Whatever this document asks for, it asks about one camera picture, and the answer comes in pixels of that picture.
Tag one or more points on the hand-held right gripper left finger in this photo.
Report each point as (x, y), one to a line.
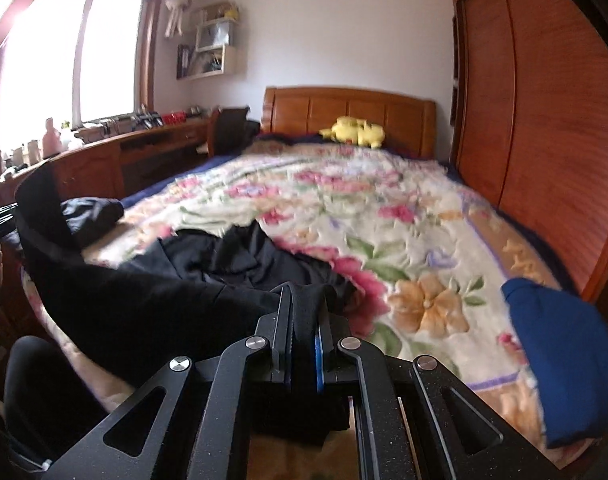
(283, 350)

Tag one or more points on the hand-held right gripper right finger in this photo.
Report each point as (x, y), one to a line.
(319, 360)

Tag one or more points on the black trench coat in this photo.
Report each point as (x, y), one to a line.
(159, 305)

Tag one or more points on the floral blanket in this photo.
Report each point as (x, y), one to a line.
(384, 220)

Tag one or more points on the wooden chair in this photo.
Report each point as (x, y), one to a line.
(229, 127)

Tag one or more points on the yellow plush toy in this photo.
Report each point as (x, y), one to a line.
(356, 132)

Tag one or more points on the blue cloth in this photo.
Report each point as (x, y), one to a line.
(559, 360)

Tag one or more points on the person's black trouser leg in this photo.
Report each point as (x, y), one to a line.
(39, 390)

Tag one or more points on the wooden bed headboard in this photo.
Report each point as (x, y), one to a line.
(334, 105)

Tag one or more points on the red basket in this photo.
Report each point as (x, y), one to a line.
(174, 118)

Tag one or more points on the wooden desk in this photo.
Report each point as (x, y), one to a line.
(109, 155)

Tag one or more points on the black hand-held device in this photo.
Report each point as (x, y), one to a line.
(145, 120)

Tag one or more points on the white bottle green cap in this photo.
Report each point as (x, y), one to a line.
(71, 137)

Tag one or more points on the pink bottle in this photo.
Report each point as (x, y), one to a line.
(50, 137)

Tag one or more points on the wooden slatted wardrobe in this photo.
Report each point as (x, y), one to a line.
(544, 125)

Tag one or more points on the wooden framed window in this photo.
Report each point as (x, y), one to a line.
(74, 60)

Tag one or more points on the tied cream curtain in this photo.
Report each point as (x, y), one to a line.
(179, 5)

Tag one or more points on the white wall shelf unit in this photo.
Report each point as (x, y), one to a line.
(231, 60)

